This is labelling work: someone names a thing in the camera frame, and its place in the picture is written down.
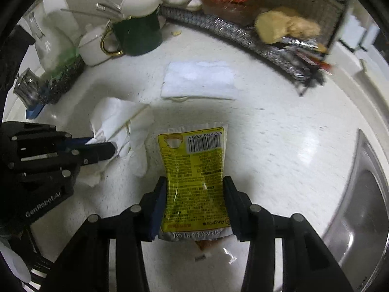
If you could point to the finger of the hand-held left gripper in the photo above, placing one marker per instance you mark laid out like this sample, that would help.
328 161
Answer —
77 142
97 152

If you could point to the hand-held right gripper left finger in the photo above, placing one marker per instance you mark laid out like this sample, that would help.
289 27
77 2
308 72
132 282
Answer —
159 206

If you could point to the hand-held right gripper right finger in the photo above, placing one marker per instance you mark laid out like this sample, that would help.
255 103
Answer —
229 206

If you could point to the white tissue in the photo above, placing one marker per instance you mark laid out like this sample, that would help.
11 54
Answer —
112 115

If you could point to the yellow snack packet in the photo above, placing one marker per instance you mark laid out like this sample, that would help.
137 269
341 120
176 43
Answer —
191 182

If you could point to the blue saucer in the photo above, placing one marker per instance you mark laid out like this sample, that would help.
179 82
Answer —
35 111

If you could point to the steel wool scrubber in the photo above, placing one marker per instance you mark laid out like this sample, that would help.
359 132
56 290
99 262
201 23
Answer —
65 79

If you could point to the small steel teapot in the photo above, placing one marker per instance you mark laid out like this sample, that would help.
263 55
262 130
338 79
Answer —
29 88

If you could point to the green plastic dish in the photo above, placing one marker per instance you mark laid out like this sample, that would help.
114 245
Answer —
68 58

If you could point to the white lidded ceramic pot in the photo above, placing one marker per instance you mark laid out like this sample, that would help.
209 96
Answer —
94 45

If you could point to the glass carafe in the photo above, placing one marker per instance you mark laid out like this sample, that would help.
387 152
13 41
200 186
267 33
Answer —
54 36

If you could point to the folded white paper towel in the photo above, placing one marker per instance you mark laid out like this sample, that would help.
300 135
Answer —
197 79

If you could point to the dark green mug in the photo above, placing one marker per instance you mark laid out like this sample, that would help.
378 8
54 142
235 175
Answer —
139 33

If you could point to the stainless steel sink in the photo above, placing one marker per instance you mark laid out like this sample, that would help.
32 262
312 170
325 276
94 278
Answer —
358 219

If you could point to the foil seasoning sachets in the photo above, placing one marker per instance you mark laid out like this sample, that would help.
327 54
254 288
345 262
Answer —
304 56

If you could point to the ginger root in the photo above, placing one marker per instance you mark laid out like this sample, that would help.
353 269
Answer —
279 24

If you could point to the box of red chilies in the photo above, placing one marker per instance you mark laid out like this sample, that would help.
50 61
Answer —
228 3

